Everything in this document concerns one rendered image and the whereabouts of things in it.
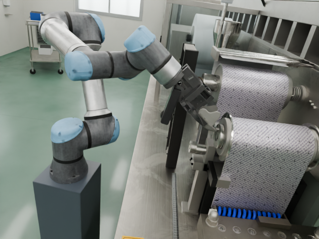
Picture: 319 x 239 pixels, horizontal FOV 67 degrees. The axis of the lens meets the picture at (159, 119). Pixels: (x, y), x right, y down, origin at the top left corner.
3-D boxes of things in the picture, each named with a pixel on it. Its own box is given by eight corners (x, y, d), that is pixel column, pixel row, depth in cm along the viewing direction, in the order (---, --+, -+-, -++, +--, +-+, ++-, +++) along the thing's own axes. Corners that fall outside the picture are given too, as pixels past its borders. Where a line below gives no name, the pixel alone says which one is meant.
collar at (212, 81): (199, 87, 96) (202, 71, 93) (214, 88, 96) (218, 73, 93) (201, 92, 90) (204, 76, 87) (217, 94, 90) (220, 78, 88)
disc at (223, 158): (213, 143, 83) (224, 104, 77) (214, 144, 83) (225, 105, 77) (222, 171, 70) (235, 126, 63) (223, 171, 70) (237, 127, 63)
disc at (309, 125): (285, 153, 84) (302, 114, 77) (286, 153, 84) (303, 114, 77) (307, 182, 71) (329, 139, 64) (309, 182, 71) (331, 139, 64)
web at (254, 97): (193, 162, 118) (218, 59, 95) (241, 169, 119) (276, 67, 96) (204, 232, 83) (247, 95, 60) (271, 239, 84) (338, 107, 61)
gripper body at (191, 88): (216, 100, 66) (187, 68, 62) (191, 119, 68) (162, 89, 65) (211, 90, 72) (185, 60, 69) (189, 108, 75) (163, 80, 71)
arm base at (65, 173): (42, 179, 96) (39, 158, 92) (62, 157, 110) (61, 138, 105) (77, 187, 95) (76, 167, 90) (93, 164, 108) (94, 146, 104)
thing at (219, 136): (212, 150, 76) (213, 126, 78) (219, 150, 76) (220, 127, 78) (220, 146, 69) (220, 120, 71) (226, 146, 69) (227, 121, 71)
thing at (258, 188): (211, 206, 79) (225, 160, 70) (282, 215, 79) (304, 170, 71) (211, 207, 78) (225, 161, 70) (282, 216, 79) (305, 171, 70)
